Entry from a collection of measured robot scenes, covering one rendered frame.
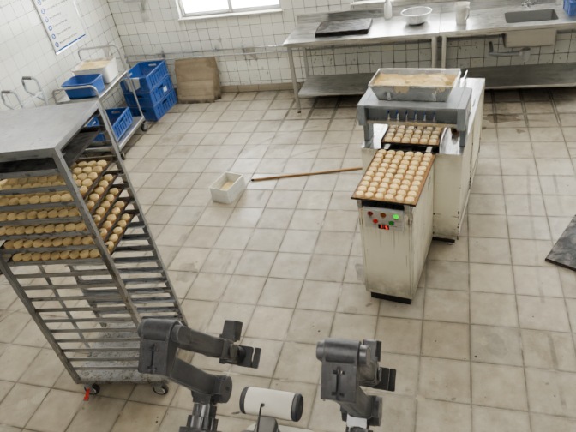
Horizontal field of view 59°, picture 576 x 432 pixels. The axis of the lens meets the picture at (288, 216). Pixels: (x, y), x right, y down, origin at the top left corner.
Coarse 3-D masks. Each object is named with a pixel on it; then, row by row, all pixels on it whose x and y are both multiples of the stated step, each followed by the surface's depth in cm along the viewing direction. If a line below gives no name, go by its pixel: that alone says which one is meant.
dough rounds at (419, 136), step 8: (392, 128) 375; (400, 128) 373; (408, 128) 371; (440, 128) 364; (392, 136) 367; (400, 136) 364; (408, 136) 361; (416, 136) 359; (424, 136) 357; (432, 136) 356; (440, 136) 358; (432, 144) 350
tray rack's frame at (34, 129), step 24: (0, 120) 258; (24, 120) 253; (48, 120) 248; (72, 120) 243; (0, 144) 234; (24, 144) 229; (48, 144) 225; (0, 264) 271; (48, 336) 304; (120, 336) 356
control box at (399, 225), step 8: (368, 208) 315; (376, 208) 313; (384, 208) 312; (368, 216) 317; (376, 216) 315; (392, 216) 310; (400, 216) 307; (368, 224) 321; (376, 224) 318; (384, 224) 316; (400, 224) 311
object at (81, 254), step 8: (128, 216) 293; (120, 224) 287; (112, 232) 285; (120, 232) 283; (112, 240) 277; (112, 248) 273; (16, 256) 277; (24, 256) 276; (32, 256) 275; (40, 256) 274; (48, 256) 274; (56, 256) 272; (64, 256) 271; (72, 256) 270; (80, 256) 272; (88, 256) 270; (96, 256) 269
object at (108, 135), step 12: (108, 132) 267; (120, 156) 278; (120, 168) 280; (132, 192) 289; (132, 204) 295; (144, 216) 302; (144, 228) 305; (156, 252) 316; (168, 276) 331; (180, 312) 347
